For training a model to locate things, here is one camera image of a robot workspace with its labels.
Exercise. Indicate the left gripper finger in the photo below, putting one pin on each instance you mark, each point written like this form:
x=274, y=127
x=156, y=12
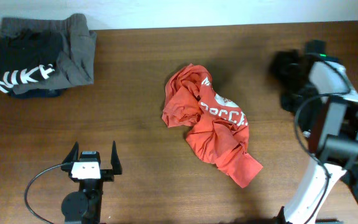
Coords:
x=115, y=162
x=73, y=154

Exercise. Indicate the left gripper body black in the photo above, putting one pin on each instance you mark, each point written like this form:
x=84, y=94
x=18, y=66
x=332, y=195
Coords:
x=105, y=175

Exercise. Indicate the orange red t-shirt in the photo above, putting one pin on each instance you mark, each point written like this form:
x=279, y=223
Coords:
x=219, y=133

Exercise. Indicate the black t-shirt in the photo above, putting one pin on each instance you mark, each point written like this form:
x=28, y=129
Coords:
x=294, y=73

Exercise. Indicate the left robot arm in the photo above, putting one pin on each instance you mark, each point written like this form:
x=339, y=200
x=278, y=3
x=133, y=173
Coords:
x=84, y=205

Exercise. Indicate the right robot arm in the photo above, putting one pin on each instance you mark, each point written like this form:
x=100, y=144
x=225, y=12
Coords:
x=333, y=141

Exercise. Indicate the dark navy folded garment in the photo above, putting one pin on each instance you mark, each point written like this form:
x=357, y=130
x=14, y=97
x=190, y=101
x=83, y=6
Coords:
x=38, y=93

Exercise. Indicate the grey folded pants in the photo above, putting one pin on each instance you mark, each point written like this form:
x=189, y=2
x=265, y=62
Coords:
x=75, y=65

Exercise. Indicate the black folded shirt white letters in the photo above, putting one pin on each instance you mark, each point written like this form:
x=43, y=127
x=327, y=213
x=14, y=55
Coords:
x=29, y=58

